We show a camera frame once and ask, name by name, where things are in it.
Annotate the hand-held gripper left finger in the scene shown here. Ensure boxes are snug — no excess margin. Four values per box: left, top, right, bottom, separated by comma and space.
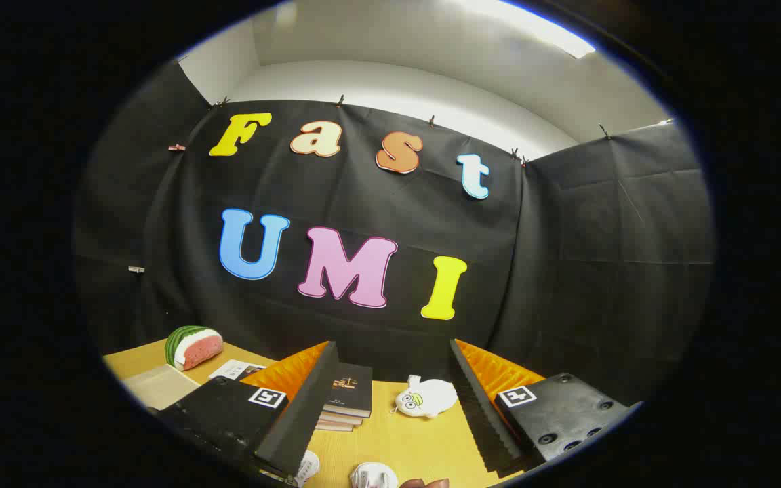
157, 341, 340, 485

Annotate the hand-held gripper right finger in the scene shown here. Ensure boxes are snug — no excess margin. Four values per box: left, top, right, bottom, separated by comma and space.
450, 339, 642, 475

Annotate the white canvas shoe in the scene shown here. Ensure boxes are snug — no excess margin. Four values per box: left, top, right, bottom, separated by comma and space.
350, 462, 399, 488
294, 450, 321, 486

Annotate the beige fabric storage box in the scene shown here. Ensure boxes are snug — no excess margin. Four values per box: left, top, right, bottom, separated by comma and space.
121, 365, 200, 411

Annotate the tan cover book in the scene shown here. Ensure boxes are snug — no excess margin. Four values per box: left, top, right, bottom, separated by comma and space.
319, 409, 364, 426

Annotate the white plush toy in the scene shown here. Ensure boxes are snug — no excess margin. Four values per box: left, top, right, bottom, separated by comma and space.
391, 375, 459, 418

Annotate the dark cover book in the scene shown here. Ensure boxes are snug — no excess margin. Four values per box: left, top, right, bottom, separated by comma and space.
323, 363, 373, 419

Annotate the white cover book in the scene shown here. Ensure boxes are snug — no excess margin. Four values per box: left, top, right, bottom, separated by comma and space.
209, 359, 267, 382

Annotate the watermelon slice toy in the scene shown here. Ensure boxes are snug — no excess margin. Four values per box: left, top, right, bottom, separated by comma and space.
164, 325, 224, 371

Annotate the black backdrop cloth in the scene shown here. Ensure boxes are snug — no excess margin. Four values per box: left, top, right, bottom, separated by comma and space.
72, 60, 715, 407

